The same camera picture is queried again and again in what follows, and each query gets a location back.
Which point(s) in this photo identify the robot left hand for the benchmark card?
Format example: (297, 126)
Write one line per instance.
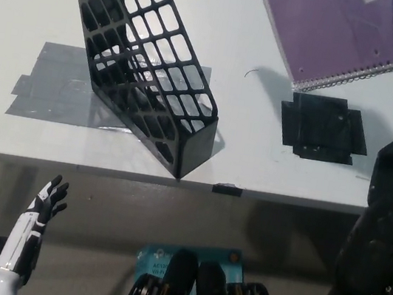
(21, 239)

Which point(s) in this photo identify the black mesh magazine stand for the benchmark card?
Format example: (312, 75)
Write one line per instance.
(195, 145)

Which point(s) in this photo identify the black square tape patch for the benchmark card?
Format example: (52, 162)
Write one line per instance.
(319, 129)

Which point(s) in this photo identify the purple spiral notebook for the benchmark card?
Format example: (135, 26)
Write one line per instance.
(330, 34)

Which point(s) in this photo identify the grey tape patch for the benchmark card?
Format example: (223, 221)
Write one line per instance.
(50, 75)

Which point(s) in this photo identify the small black tape strip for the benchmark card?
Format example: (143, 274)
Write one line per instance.
(227, 189)

